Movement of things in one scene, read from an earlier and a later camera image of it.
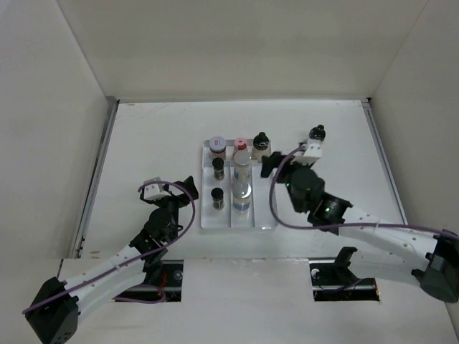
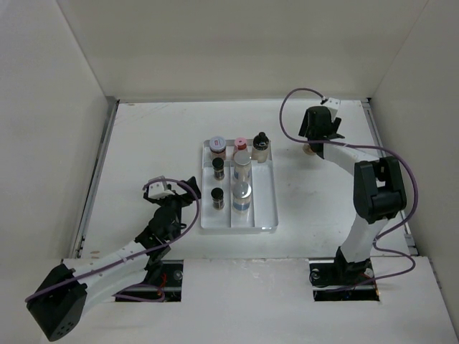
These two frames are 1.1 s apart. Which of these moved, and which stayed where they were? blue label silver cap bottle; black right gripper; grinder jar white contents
Moved: black right gripper
Stayed: grinder jar white contents; blue label silver cap bottle
